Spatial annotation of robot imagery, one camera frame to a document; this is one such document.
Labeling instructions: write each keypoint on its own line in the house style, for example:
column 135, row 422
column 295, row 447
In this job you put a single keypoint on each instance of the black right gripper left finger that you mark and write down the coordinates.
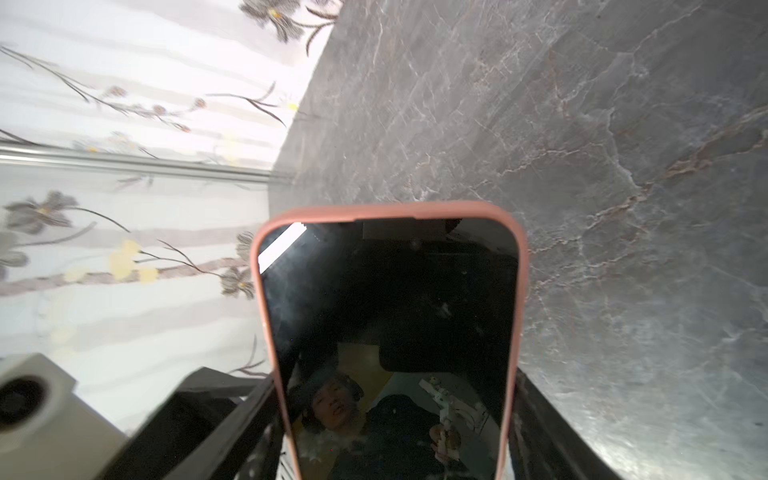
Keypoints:
column 212, row 426

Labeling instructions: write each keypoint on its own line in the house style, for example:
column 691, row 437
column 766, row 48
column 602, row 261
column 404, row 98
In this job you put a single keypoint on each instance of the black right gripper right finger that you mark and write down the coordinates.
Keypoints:
column 543, row 445

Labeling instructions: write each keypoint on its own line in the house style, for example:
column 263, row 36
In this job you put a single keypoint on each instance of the black smartphone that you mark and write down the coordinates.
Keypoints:
column 390, row 348

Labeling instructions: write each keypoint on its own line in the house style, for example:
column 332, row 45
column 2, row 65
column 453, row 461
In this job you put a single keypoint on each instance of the pink phone case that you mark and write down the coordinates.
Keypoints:
column 390, row 211

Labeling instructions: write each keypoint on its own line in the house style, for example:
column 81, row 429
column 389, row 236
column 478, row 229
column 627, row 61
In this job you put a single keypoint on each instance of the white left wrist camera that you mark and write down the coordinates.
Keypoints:
column 47, row 431

